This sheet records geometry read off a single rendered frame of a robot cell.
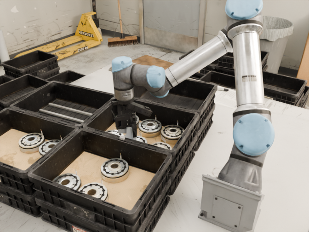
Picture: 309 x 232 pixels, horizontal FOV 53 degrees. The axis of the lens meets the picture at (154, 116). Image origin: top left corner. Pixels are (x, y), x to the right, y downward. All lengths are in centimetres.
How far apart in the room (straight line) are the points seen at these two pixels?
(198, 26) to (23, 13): 241
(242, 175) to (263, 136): 18
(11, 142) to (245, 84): 99
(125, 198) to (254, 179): 43
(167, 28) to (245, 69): 369
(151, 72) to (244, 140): 39
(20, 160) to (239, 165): 84
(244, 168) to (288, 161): 48
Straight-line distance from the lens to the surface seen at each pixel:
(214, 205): 112
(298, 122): 183
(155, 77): 106
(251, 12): 106
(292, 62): 411
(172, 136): 130
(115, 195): 110
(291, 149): 161
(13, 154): 138
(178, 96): 166
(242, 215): 111
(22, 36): 484
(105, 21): 546
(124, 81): 112
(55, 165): 118
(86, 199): 97
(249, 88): 100
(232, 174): 107
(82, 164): 124
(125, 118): 119
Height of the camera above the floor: 162
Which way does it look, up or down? 32 degrees down
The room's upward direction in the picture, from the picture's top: 1 degrees counter-clockwise
